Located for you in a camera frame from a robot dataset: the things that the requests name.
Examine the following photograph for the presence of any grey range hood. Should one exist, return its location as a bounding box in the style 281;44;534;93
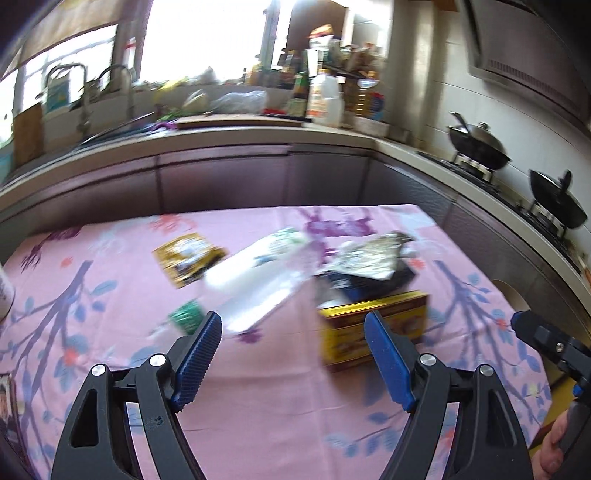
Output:
455;0;591;126

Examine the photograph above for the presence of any cluttered condiment rack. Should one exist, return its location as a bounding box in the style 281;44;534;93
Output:
307;25;389;123

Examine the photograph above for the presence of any white plastic jug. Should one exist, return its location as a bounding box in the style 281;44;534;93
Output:
306;73;345;128

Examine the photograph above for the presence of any white plastic bag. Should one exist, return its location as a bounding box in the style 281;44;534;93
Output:
202;225;315;334

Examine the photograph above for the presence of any beige round bin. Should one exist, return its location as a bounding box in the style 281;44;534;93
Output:
492;278;530;320

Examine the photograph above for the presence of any white rectangular dish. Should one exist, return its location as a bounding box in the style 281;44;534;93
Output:
352;115;389;138

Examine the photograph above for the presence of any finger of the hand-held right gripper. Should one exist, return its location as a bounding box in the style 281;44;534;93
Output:
512;310;591;384

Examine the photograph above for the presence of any yellow cardboard box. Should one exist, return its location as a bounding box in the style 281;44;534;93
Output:
318;290;428;372

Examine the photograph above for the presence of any upright wooden cutting board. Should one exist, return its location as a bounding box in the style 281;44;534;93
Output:
13;103;45;168

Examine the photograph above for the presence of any black wok with handle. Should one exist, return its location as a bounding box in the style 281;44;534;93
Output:
529;170;588;229

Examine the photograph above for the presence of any dark printed packet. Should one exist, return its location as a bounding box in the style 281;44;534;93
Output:
0;373;20;441

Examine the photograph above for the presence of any black gas stove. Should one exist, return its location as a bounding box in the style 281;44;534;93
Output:
418;150;585;273

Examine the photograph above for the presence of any dark kitchen cabinet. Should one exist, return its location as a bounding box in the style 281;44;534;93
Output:
0;138;587;324

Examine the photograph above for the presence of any silver foil packet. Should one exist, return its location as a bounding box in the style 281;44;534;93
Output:
331;230;417;283

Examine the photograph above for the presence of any pink floral tablecloth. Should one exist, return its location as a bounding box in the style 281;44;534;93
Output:
0;203;555;480

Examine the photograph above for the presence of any blue and white carton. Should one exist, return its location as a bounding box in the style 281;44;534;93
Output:
45;75;73;114

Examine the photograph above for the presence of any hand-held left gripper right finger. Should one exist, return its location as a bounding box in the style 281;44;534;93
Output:
364;311;532;480

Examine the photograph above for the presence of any tall steel faucet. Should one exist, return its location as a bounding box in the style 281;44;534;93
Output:
45;63;92;136

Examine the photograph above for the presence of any green wrapper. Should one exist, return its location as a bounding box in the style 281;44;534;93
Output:
167;299;205;334

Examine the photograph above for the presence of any yellow snack packet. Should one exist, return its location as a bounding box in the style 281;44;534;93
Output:
153;232;228;290

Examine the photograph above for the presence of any curved steel faucet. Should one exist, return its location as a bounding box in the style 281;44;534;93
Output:
93;64;136;100

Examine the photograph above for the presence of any pale green cabbage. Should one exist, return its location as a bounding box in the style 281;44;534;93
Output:
181;89;214;114

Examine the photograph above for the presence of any person's right hand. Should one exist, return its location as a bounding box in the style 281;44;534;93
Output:
536;408;571;480

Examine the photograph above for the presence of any kitchen window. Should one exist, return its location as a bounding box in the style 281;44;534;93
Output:
0;0;282;139

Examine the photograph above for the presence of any wok with steel lid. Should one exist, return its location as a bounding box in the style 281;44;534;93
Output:
447;111;512;171

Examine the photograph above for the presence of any blue label packet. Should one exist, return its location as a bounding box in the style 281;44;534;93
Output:
358;90;387;122

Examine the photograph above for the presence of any dark sauce bottle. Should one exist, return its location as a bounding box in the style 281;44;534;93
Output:
288;71;310;117

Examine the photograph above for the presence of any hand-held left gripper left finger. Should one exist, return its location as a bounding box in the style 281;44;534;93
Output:
51;311;223;480

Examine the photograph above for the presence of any clear plastic bag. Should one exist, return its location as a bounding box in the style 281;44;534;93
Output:
209;89;269;114

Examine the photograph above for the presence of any flat wooden cutting board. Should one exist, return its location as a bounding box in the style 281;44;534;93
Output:
174;114;306;131

